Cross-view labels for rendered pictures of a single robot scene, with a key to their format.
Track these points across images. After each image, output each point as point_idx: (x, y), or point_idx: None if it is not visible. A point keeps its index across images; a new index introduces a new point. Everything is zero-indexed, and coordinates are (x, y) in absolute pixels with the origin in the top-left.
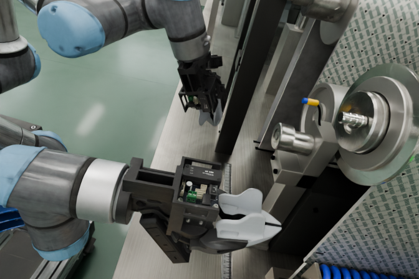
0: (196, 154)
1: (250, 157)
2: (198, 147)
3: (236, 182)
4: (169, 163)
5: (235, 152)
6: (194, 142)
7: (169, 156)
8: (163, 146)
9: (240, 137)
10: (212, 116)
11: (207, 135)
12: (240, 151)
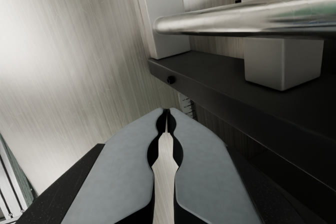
0: (113, 106)
1: (227, 47)
2: (108, 79)
3: (206, 124)
4: (71, 162)
5: (194, 47)
6: (92, 68)
7: (57, 145)
8: (17, 128)
9: None
10: (160, 121)
11: (111, 17)
12: (206, 37)
